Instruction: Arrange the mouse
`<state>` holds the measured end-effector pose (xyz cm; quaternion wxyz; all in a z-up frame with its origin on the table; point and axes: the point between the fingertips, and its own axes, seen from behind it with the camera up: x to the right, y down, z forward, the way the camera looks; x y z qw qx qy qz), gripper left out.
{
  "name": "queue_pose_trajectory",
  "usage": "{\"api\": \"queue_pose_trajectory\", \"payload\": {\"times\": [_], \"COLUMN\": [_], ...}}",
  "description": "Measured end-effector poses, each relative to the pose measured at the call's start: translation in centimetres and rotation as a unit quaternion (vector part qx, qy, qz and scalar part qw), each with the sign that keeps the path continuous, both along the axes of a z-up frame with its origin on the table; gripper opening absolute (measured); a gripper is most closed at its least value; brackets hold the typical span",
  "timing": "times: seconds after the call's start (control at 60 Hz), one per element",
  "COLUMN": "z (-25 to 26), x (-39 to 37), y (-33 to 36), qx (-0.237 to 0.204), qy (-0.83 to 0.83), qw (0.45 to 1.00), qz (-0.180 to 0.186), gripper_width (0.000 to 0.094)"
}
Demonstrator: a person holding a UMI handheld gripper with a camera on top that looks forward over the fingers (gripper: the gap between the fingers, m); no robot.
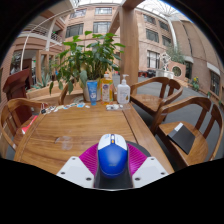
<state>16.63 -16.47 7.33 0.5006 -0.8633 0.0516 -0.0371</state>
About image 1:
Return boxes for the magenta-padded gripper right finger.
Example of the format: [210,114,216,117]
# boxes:
[127,143,169,190]

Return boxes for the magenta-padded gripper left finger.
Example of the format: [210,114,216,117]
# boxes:
[56,143,100,190]

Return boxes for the blue and white computer mouse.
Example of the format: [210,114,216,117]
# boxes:
[96,133,130,179]

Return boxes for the wooden armchair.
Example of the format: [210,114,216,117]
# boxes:
[0,97,50,158]
[129,76,185,118]
[149,96,224,171]
[58,82,85,106]

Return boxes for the black notebook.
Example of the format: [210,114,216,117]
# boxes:
[166,121,196,155]

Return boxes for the red and white flat pack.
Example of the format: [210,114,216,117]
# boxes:
[21,114,40,135]

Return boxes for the small white packet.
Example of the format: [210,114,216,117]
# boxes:
[105,103,125,111]

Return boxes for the blue squeeze tube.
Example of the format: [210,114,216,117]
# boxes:
[86,79,99,107]

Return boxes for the white pump bottle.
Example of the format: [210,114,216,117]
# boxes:
[116,73,132,105]

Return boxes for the spiky green agave plant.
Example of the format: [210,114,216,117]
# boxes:
[32,70,52,90]

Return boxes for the yellow flowering potted plant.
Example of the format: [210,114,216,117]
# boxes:
[191,76,201,93]

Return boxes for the dark red wooden lectern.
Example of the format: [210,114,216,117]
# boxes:
[2,67,35,126]

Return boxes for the white sculpture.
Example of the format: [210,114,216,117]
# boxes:
[158,51,173,78]

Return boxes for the large green potted plant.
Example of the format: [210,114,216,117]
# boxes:
[48,30,126,103]

